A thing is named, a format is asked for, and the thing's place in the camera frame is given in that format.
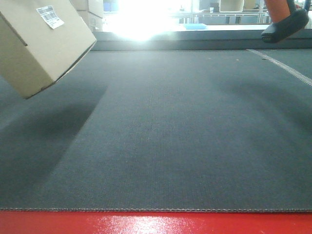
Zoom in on cardboard package with label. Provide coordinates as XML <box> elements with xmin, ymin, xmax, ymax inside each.
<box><xmin>0</xmin><ymin>0</ymin><xmax>96</xmax><ymax>98</ymax></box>

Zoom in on orange black barcode scanner gun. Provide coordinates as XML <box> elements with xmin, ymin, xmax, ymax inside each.
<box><xmin>261</xmin><ymin>0</ymin><xmax>312</xmax><ymax>43</ymax></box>

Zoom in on large stacked cardboard box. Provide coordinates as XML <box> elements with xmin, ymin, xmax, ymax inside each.
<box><xmin>70</xmin><ymin>0</ymin><xmax>104</xmax><ymax>32</ymax></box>

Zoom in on dark grey conveyor belt mat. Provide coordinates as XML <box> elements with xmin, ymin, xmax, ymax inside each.
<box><xmin>0</xmin><ymin>49</ymin><xmax>312</xmax><ymax>212</ymax></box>

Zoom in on blue tray in background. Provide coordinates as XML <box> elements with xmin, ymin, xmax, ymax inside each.
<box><xmin>183</xmin><ymin>23</ymin><xmax>207</xmax><ymax>30</ymax></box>

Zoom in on grey metal back rail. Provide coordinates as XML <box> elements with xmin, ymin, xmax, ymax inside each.
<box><xmin>92</xmin><ymin>29</ymin><xmax>312</xmax><ymax>51</ymax></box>

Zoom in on red metal table frame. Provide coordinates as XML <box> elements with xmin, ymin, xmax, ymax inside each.
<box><xmin>0</xmin><ymin>211</ymin><xmax>312</xmax><ymax>234</ymax></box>

